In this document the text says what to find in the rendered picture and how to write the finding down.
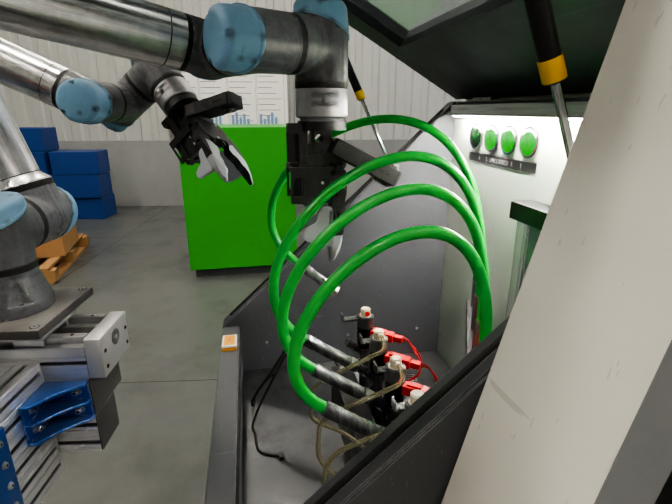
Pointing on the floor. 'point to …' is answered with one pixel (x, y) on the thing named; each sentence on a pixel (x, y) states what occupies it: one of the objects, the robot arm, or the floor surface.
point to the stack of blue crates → (74, 172)
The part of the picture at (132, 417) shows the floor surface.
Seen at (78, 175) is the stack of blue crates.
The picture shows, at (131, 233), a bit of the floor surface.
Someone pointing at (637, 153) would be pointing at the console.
